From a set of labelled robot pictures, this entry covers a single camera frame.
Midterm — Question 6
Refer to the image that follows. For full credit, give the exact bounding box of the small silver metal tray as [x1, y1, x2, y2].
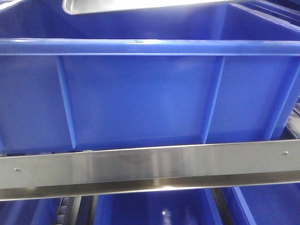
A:
[62, 0, 229, 15]

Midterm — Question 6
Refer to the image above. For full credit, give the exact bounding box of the large blue plastic box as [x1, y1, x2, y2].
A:
[0, 0, 300, 154]

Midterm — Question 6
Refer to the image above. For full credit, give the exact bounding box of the blue bin lower centre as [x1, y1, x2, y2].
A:
[93, 189, 223, 225]

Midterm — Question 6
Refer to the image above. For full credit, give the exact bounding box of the blue bin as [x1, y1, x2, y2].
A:
[93, 189, 223, 225]
[221, 183, 300, 225]

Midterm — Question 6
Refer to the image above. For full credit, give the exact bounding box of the blue bin lower right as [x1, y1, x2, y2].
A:
[221, 183, 300, 225]

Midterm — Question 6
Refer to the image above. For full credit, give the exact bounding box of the steel shelf front rail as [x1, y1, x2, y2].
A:
[0, 140, 300, 201]

